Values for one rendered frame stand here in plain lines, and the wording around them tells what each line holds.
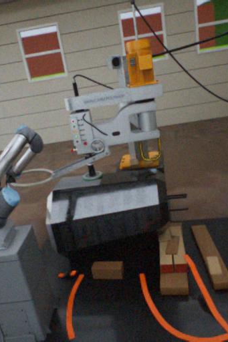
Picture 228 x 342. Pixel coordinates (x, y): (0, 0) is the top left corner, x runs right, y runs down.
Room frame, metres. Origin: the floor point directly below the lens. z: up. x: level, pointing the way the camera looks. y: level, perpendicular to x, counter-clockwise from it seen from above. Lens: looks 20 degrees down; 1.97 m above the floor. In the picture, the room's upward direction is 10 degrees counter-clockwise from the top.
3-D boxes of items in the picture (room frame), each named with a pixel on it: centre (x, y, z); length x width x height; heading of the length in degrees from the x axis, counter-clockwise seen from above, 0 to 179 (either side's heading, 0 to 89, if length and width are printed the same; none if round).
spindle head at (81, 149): (3.00, 0.15, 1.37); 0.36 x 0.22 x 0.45; 88
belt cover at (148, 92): (2.99, -0.12, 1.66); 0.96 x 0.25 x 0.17; 88
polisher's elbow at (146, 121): (2.98, -0.43, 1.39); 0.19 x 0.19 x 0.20
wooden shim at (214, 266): (2.21, -0.78, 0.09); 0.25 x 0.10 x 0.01; 169
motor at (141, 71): (2.97, -0.43, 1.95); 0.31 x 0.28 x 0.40; 178
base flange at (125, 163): (3.63, -0.37, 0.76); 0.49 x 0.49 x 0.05; 79
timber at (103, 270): (2.42, 0.22, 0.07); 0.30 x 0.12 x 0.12; 75
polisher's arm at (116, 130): (2.97, -0.16, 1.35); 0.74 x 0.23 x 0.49; 88
